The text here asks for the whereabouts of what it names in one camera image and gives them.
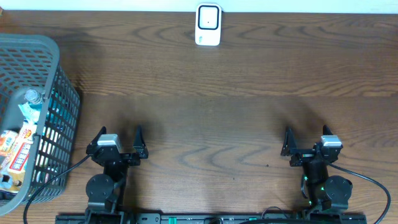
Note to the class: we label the teal mouthwash bottle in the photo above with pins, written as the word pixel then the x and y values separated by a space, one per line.
pixel 33 96

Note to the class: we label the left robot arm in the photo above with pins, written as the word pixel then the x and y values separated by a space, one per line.
pixel 105 191

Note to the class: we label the orange tissue pack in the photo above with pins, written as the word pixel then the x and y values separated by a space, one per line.
pixel 8 138

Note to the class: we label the green wet wipes pack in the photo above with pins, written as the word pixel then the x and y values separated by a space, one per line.
pixel 31 112

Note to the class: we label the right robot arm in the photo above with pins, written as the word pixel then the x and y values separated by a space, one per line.
pixel 328 195

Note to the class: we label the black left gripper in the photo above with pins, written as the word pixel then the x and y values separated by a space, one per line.
pixel 139 148

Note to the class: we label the white barcode scanner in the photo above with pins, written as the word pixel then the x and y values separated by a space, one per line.
pixel 208 24

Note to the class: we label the red white snack package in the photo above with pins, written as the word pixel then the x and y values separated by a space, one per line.
pixel 13 165

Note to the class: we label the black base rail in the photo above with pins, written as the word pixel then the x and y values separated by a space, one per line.
pixel 156 218

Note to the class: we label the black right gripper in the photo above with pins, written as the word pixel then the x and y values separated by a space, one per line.
pixel 290 149

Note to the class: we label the grey plastic mesh basket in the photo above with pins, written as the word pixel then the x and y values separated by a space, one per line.
pixel 33 61

